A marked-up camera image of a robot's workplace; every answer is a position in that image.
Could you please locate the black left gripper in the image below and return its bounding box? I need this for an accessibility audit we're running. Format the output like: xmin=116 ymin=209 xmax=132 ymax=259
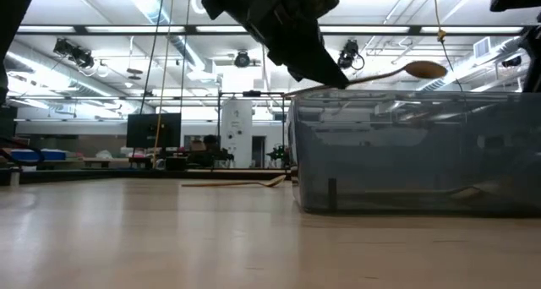
xmin=192 ymin=0 xmax=351 ymax=90

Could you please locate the dark grey plastic container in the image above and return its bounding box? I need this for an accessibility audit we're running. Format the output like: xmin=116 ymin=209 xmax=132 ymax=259
xmin=290 ymin=89 xmax=541 ymax=217

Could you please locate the white pillar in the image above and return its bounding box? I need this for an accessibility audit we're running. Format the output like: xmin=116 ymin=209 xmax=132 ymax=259
xmin=219 ymin=99 xmax=254 ymax=170

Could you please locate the distant dark equipment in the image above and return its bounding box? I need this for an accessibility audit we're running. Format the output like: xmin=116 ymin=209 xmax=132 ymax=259
xmin=266 ymin=144 xmax=292 ymax=170

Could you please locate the overhead LED light bar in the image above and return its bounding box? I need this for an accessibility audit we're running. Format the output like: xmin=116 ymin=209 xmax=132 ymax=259
xmin=0 ymin=24 xmax=541 ymax=37

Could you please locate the person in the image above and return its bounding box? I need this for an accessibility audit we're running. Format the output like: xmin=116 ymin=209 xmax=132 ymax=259
xmin=198 ymin=134 xmax=232 ymax=168

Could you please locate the black monitor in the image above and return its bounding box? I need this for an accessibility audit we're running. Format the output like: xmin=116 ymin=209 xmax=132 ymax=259
xmin=125 ymin=112 xmax=183 ymax=150

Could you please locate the black ceiling-mounted device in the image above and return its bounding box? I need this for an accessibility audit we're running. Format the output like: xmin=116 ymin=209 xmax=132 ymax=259
xmin=52 ymin=37 xmax=96 ymax=69

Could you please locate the blue storage bin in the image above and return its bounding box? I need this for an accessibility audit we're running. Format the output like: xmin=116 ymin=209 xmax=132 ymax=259
xmin=8 ymin=148 xmax=68 ymax=162

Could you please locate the distant black cage frame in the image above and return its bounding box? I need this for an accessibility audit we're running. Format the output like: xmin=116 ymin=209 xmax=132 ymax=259
xmin=216 ymin=90 xmax=292 ymax=172

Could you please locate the round black ceiling camera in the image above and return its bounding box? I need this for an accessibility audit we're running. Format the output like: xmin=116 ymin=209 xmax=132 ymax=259
xmin=233 ymin=51 xmax=252 ymax=69

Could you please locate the yellow hanging rope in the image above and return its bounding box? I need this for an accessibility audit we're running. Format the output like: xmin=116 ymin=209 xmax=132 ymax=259
xmin=151 ymin=0 xmax=177 ymax=167

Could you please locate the thin cable with yellow connector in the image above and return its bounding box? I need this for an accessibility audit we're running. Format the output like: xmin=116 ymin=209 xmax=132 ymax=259
xmin=429 ymin=0 xmax=466 ymax=94

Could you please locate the silver air duct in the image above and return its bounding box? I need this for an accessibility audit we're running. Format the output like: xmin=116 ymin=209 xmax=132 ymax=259
xmin=416 ymin=37 xmax=529 ymax=91
xmin=0 ymin=35 xmax=128 ymax=108

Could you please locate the white wall vent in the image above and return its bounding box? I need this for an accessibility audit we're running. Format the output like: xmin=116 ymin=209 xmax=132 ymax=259
xmin=473 ymin=36 xmax=491 ymax=60

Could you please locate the black aluminium table frame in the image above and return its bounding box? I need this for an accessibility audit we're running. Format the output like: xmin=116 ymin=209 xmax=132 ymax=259
xmin=0 ymin=166 xmax=292 ymax=187

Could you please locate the black cable loop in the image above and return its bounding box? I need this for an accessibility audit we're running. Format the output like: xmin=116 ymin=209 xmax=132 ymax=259
xmin=0 ymin=134 xmax=46 ymax=167

